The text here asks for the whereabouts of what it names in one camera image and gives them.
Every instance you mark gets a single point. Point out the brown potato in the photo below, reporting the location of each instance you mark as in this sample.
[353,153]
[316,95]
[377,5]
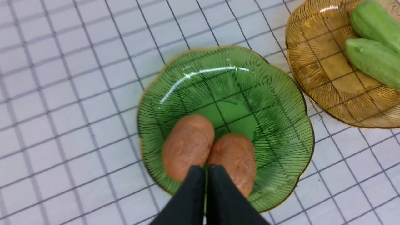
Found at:
[189,143]
[236,153]

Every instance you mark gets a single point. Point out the green cucumber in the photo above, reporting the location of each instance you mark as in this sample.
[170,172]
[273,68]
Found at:
[370,21]
[375,60]

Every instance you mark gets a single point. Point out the amber glass plate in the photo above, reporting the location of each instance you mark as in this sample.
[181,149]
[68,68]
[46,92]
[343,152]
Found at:
[315,35]

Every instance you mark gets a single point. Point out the green glass plate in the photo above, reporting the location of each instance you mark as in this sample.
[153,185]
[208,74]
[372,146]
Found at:
[239,91]

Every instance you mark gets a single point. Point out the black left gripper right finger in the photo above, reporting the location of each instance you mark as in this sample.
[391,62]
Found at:
[225,205]

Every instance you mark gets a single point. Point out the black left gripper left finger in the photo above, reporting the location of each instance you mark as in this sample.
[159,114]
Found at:
[186,207]

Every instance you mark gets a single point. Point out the white grid table mat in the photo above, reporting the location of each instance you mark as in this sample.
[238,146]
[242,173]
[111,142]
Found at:
[72,74]

